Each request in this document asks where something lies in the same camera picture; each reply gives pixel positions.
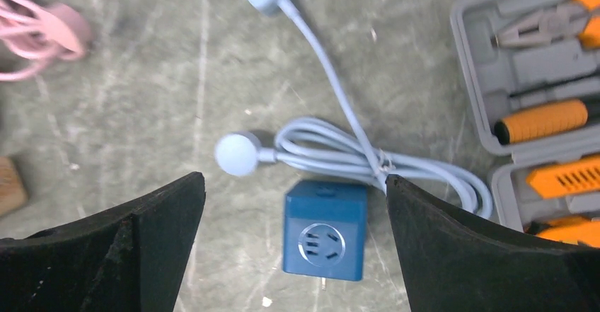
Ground orange pliers in grey case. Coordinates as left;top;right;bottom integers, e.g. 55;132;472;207
492;0;599;50

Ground blue cube socket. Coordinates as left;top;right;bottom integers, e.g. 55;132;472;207
282;180;368;282

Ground pink cable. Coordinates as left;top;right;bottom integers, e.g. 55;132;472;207
0;0;93;83

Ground orange tape measure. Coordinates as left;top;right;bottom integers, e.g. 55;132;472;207
524;215;599;248

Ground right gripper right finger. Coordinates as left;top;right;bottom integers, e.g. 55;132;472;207
386;175;599;311

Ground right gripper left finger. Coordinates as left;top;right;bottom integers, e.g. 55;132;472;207
1;172;206;311

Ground orange grip screwdriver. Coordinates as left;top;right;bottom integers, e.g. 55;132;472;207
493;98;599;145

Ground beige cube socket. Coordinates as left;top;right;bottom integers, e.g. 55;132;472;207
1;156;28;216

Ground orange utility knife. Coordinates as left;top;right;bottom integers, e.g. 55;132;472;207
526;154;599;200

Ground light blue cable with plug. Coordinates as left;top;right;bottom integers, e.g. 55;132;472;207
214;0;494;220

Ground grey tool case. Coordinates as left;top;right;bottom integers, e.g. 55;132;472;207
450;0;599;231

